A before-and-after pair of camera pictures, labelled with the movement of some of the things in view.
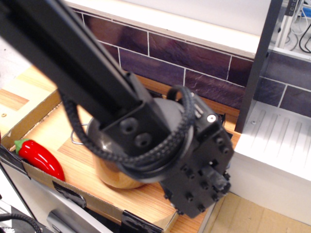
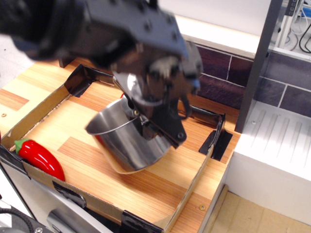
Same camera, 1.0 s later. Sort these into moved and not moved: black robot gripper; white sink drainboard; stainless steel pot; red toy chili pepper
Moved: stainless steel pot; black robot gripper
Not moved: red toy chili pepper; white sink drainboard
